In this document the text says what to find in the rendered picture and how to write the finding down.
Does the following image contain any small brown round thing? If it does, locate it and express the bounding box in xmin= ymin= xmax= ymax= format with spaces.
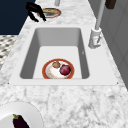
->
xmin=52 ymin=61 xmax=62 ymax=69

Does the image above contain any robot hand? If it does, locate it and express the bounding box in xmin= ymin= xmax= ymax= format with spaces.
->
xmin=25 ymin=1 xmax=47 ymax=23

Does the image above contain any dark purple eggplant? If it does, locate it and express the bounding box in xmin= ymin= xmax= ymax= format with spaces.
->
xmin=12 ymin=113 xmax=29 ymax=128

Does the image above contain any white sink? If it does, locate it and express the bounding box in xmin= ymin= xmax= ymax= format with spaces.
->
xmin=9 ymin=26 xmax=120 ymax=87

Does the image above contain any brown-rimmed plate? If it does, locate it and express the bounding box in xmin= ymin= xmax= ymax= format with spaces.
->
xmin=42 ymin=7 xmax=62 ymax=19

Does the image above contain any plain white plate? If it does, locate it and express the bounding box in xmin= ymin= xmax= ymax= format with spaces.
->
xmin=0 ymin=101 xmax=45 ymax=128

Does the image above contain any dark red round fruit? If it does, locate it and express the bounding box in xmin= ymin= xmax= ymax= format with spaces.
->
xmin=59 ymin=64 xmax=72 ymax=76

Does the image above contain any red-rimmed white plate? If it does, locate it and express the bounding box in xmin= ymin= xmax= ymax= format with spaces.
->
xmin=41 ymin=58 xmax=75 ymax=80

